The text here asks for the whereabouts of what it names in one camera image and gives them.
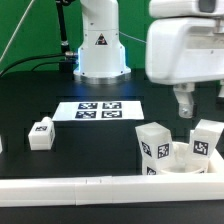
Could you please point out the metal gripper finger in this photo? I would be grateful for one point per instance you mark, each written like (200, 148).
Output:
(221, 91)
(183, 93)

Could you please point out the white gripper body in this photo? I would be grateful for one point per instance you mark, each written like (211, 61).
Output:
(182, 50)

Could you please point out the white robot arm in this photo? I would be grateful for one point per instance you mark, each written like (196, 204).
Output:
(101, 56)

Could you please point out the white marker sheet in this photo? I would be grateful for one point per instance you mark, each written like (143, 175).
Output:
(96, 111)

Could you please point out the white L-shaped fence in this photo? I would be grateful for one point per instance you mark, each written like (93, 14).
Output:
(118, 189)

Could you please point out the thin white rod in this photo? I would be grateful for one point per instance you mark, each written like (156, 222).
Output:
(23, 17)

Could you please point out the white part left edge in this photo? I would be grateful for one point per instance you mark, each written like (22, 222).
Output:
(1, 147)

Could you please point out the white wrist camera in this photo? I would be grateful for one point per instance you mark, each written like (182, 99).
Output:
(179, 8)

